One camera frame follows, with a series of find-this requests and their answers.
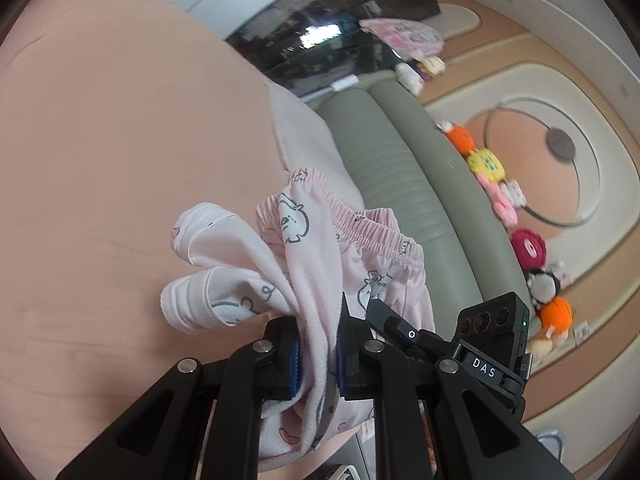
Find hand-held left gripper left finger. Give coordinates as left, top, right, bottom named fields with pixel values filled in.
left=55, top=317, right=302, bottom=480

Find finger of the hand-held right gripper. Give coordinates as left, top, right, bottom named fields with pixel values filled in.
left=366, top=298, right=455, bottom=362

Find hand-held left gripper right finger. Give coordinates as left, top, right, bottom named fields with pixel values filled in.
left=336, top=316, right=573, bottom=480

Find pink printed pants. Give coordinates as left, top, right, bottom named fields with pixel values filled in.
left=160, top=167, right=436, bottom=473

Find grey padded headboard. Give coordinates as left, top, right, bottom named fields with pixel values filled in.
left=309, top=74, right=532, bottom=313

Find row of plush toys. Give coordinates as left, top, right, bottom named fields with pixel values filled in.
left=434, top=119, right=576, bottom=358

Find pink bed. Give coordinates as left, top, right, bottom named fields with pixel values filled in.
left=0, top=0, right=363, bottom=480

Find white yellow plush toy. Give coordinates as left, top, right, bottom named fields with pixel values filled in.
left=394, top=54, right=446, bottom=94

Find pink frilly cloth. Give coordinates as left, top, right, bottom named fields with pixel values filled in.
left=359, top=17, right=446, bottom=62

